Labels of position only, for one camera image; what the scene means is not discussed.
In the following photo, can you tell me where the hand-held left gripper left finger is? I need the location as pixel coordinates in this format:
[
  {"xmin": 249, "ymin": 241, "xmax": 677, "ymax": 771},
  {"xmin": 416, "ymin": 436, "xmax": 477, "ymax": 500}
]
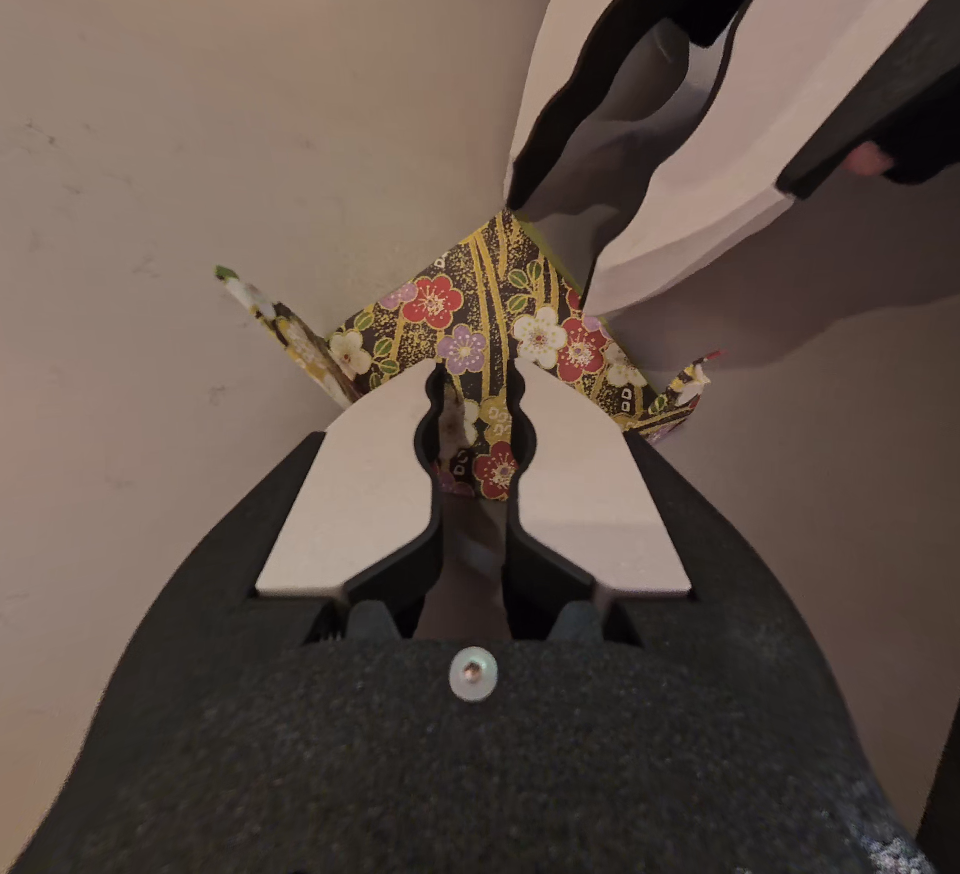
[{"xmin": 255, "ymin": 360, "xmax": 445, "ymax": 639}]

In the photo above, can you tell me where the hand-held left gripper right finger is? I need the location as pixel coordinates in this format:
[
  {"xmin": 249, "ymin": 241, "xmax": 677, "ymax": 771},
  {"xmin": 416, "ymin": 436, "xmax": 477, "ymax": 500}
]
[{"xmin": 504, "ymin": 358, "xmax": 693, "ymax": 639}]

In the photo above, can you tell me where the green floral origami paper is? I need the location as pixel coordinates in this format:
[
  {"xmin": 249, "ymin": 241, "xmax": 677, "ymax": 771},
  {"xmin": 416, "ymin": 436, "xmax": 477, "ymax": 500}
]
[{"xmin": 215, "ymin": 210, "xmax": 725, "ymax": 500}]

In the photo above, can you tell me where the person's right hand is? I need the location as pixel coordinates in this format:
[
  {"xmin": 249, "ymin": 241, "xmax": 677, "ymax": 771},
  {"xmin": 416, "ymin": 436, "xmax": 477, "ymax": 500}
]
[{"xmin": 846, "ymin": 141, "xmax": 897, "ymax": 178}]

